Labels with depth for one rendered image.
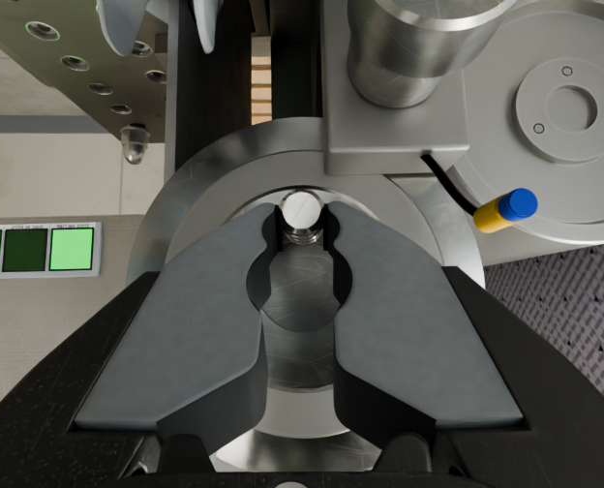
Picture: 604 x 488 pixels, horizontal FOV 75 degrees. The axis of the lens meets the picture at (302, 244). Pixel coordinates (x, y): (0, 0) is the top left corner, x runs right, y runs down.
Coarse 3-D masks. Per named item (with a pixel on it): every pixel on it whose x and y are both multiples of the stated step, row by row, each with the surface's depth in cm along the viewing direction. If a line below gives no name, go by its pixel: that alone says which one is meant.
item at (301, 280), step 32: (288, 192) 14; (320, 192) 14; (224, 224) 14; (288, 256) 15; (320, 256) 15; (288, 288) 14; (320, 288) 14; (288, 320) 14; (320, 320) 14; (288, 352) 14; (320, 352) 14; (288, 384) 14; (320, 384) 14
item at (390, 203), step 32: (256, 160) 16; (288, 160) 16; (320, 160) 16; (224, 192) 16; (256, 192) 16; (352, 192) 16; (384, 192) 16; (192, 224) 16; (384, 224) 16; (416, 224) 16; (288, 416) 15; (320, 416) 15
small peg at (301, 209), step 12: (300, 192) 12; (312, 192) 12; (288, 204) 12; (300, 204) 12; (312, 204) 12; (288, 216) 11; (300, 216) 11; (312, 216) 11; (288, 228) 12; (300, 228) 11; (312, 228) 11; (300, 240) 13; (312, 240) 13
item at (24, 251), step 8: (8, 232) 50; (16, 232) 50; (24, 232) 50; (32, 232) 50; (40, 232) 50; (8, 240) 50; (16, 240) 50; (24, 240) 50; (32, 240) 50; (40, 240) 50; (8, 248) 50; (16, 248) 50; (24, 248) 50; (32, 248) 50; (40, 248) 50; (8, 256) 50; (16, 256) 50; (24, 256) 50; (32, 256) 50; (40, 256) 50; (8, 264) 50; (16, 264) 50; (24, 264) 50; (32, 264) 49; (40, 264) 49
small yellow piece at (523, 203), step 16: (432, 160) 14; (448, 192) 13; (512, 192) 10; (528, 192) 10; (464, 208) 13; (480, 208) 12; (496, 208) 11; (512, 208) 10; (528, 208) 10; (480, 224) 12; (496, 224) 11; (512, 224) 11
